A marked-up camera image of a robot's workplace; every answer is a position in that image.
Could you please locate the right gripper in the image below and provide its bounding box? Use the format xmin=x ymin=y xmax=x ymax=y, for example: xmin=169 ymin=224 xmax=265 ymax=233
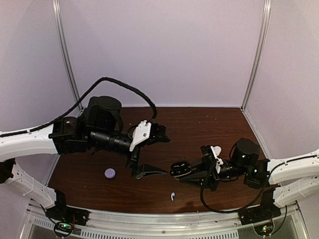
xmin=178 ymin=157 xmax=248 ymax=192

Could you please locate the black charging case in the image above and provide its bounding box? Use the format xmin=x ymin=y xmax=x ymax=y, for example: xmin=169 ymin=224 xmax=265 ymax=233
xmin=170 ymin=160 xmax=192 ymax=179

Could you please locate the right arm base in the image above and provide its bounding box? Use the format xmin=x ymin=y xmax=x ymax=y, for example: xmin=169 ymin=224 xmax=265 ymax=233
xmin=238 ymin=205 xmax=282 ymax=237

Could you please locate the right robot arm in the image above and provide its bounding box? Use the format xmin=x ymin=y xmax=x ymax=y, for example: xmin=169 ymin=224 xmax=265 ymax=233
xmin=170 ymin=138 xmax=319 ymax=220

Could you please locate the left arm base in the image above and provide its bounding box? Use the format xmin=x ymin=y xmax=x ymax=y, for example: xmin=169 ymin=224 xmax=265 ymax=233
xmin=43 ymin=206 xmax=89 ymax=239

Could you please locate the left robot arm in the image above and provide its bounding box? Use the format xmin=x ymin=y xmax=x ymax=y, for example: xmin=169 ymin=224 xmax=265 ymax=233
xmin=0 ymin=96 xmax=170 ymax=221

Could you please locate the white charging case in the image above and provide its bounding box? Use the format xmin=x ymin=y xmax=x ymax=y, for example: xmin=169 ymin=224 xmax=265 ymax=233
xmin=214 ymin=146 xmax=222 ymax=156

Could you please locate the purple round charging case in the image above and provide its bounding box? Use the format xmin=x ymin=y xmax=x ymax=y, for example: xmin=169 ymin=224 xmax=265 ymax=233
xmin=104 ymin=168 xmax=116 ymax=179

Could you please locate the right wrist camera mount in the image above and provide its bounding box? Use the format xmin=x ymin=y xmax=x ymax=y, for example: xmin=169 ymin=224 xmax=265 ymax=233
xmin=200 ymin=145 xmax=224 ymax=174

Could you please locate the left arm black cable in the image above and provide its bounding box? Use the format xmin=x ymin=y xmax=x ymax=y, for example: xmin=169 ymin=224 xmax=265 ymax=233
xmin=0 ymin=77 xmax=158 ymax=137

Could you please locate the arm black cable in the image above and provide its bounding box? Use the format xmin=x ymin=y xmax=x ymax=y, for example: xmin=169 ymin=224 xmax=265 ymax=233
xmin=0 ymin=77 xmax=158 ymax=137
xmin=200 ymin=171 xmax=265 ymax=214

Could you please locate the front aluminium rail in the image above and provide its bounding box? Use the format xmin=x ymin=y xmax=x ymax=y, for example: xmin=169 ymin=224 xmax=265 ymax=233
xmin=18 ymin=205 xmax=309 ymax=239

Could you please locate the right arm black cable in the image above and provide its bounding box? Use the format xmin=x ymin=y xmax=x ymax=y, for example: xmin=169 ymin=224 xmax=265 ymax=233
xmin=200 ymin=171 xmax=265 ymax=214

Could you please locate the left aluminium frame post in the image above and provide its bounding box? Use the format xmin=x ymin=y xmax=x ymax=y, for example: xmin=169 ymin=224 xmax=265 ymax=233
xmin=52 ymin=0 xmax=80 ymax=101

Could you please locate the aluminium frame post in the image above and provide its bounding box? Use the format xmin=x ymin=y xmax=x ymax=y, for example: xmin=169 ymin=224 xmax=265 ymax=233
xmin=241 ymin=0 xmax=272 ymax=112
xmin=52 ymin=0 xmax=80 ymax=101

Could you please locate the right aluminium frame post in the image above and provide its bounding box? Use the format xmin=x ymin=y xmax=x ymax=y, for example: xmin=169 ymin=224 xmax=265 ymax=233
xmin=241 ymin=0 xmax=272 ymax=112

